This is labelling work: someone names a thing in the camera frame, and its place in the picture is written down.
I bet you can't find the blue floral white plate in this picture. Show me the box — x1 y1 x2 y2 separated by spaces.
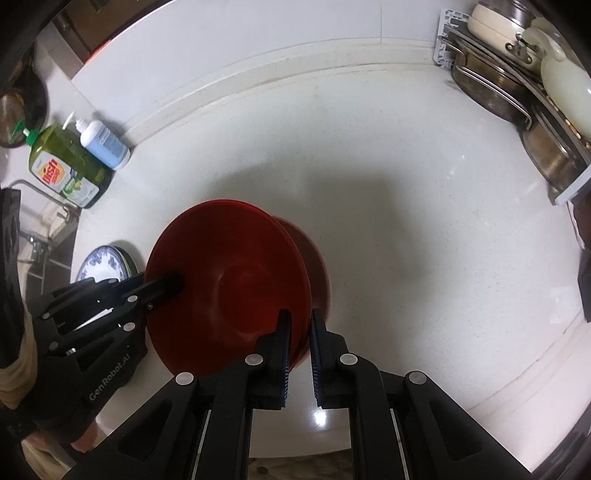
75 245 138 282

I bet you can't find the red bowl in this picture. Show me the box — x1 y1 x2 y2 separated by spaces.
144 200 311 377

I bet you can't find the pink bowl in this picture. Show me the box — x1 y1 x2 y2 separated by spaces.
274 216 332 321

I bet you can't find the white metal kitchen rack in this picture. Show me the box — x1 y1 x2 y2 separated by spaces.
433 8 591 206

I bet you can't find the person's left hand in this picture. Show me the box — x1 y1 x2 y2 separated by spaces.
70 421 101 453

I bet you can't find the steel sink faucet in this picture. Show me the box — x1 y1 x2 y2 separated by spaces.
7 179 81 224

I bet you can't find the white blue pump bottle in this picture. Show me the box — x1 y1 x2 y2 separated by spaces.
75 118 131 171

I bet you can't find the green dish soap bottle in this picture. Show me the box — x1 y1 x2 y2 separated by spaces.
15 123 113 209

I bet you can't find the black appliance box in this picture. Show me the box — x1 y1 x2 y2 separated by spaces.
578 258 591 323

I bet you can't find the dark wooden cabinet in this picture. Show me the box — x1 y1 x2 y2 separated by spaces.
53 0 168 63

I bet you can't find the steel pot lower right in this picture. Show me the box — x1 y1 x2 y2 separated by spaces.
521 109 585 192

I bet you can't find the large cream ceramic pot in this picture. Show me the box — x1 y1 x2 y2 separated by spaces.
522 17 590 140

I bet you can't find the small cream pot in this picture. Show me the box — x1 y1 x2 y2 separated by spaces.
468 0 541 73

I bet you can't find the steel pot with handle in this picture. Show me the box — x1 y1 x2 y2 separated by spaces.
448 44 533 129

